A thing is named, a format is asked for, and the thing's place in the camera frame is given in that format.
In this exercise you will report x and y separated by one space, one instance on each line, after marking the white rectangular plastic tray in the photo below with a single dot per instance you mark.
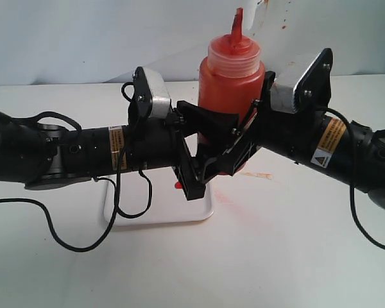
168 205

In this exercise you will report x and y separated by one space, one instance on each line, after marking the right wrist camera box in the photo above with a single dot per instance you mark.
302 84

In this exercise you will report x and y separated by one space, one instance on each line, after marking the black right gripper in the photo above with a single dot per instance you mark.
294 136

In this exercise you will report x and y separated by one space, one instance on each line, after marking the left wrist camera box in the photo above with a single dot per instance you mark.
150 96

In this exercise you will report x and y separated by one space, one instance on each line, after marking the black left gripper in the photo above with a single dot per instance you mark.
158 142

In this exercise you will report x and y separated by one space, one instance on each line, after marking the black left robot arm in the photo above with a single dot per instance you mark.
50 150

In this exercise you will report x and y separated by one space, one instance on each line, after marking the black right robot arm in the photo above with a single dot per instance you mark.
353 154

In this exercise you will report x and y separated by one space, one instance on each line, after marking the ketchup squeeze bottle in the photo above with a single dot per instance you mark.
231 78

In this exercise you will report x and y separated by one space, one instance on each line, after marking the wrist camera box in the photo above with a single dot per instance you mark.
302 84
150 96

